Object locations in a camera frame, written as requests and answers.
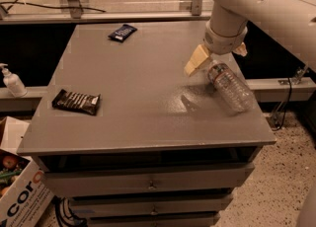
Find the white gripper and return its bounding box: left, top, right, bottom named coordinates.
left=184, top=22, right=248, bottom=77

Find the clear plastic water bottle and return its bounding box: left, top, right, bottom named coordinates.
left=207, top=60, right=255, bottom=113

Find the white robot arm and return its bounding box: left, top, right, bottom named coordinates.
left=185, top=0, right=316, bottom=76

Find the white pump dispenser bottle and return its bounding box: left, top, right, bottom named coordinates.
left=0, top=63, right=27, bottom=98

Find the dark blue snack bar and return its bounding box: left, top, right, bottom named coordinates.
left=108, top=24, right=137, bottom=42

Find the grey drawer cabinet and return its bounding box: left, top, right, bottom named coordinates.
left=19, top=22, right=275, bottom=227

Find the dark brown snack bar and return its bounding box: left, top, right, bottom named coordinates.
left=51, top=89, right=101, bottom=115

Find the red apple in box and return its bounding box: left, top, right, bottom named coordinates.
left=2, top=155, right=18, bottom=170

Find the white cardboard box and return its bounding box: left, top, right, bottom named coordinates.
left=0, top=116, right=53, bottom=227

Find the metal frame rail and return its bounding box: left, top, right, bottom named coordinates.
left=0, top=0, right=316, bottom=26

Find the black cable under cabinet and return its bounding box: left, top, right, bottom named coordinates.
left=53, top=197, right=87, bottom=227

